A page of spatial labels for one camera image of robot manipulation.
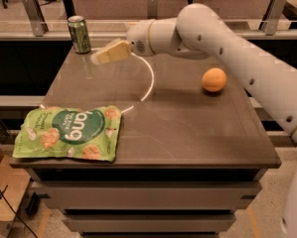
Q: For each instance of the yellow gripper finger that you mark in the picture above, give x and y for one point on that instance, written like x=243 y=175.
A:
x=120 y=51
x=112 y=43

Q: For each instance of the green soda can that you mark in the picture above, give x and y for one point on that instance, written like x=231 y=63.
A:
x=79 y=34

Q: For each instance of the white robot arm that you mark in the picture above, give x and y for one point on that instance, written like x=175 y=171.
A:
x=198 y=32

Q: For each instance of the green rice chip bag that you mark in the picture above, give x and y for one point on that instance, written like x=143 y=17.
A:
x=57 y=132

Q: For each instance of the orange fruit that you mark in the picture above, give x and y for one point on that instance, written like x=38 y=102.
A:
x=214 y=80

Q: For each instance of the grey drawer cabinet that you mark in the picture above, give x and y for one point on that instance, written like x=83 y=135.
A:
x=148 y=209

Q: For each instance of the cardboard box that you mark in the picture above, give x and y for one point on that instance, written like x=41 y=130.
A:
x=13 y=185

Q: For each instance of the middle metal bracket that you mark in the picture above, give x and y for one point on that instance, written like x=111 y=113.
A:
x=152 y=9

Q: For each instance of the metal bracket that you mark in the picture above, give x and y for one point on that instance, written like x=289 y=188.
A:
x=270 y=22
x=152 y=9
x=37 y=21

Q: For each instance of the left metal bracket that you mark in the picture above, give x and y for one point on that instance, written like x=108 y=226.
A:
x=37 y=21

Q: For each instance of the right metal bracket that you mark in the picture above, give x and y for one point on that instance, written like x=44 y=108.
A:
x=270 y=22

